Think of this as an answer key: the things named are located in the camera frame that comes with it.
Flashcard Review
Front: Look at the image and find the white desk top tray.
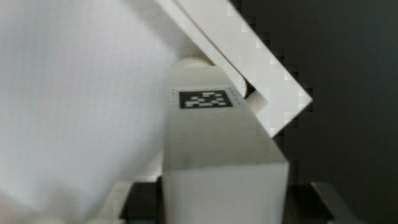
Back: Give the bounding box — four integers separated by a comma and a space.
0, 0, 312, 224

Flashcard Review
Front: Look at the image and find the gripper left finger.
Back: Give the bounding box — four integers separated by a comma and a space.
88, 182, 132, 224

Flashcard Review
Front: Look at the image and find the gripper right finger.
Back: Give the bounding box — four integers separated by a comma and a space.
312, 182, 363, 224

